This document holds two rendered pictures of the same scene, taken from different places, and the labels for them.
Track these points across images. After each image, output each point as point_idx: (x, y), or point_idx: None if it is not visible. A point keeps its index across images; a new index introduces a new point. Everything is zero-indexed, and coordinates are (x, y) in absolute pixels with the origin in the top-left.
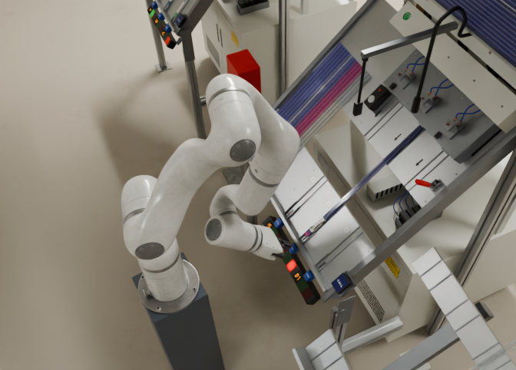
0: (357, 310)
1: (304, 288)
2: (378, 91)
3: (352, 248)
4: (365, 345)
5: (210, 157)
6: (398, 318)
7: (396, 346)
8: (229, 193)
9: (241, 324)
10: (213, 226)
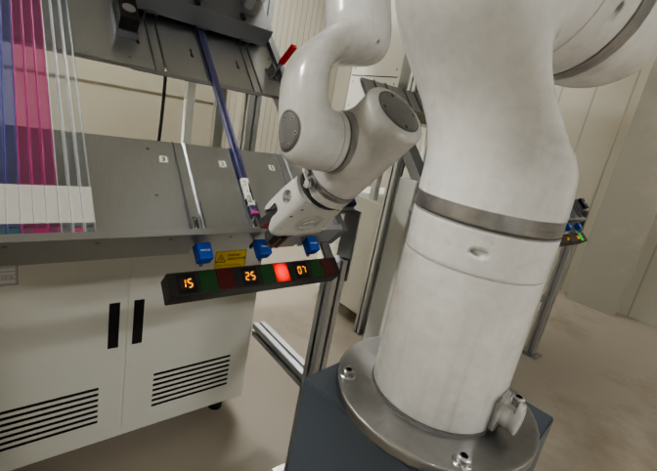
0: (179, 437)
1: (320, 267)
2: None
3: (296, 176)
4: (236, 430)
5: None
6: (258, 322)
7: (236, 401)
8: (360, 23)
9: None
10: (395, 107)
